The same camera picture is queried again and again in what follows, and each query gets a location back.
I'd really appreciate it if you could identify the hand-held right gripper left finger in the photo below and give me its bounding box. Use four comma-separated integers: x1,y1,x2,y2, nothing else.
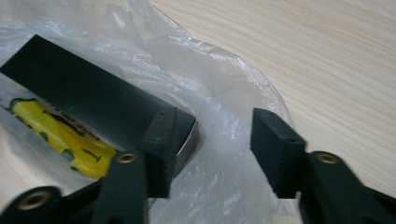
136,106,178,199

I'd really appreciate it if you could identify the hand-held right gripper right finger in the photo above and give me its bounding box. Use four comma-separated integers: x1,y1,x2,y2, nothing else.
250,107,308,200

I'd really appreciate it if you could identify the translucent smiley plastic bag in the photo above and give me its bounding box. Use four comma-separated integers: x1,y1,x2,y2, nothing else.
0,0,297,224

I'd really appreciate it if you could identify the black rectangular box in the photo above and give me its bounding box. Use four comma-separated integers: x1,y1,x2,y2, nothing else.
0,34,200,179

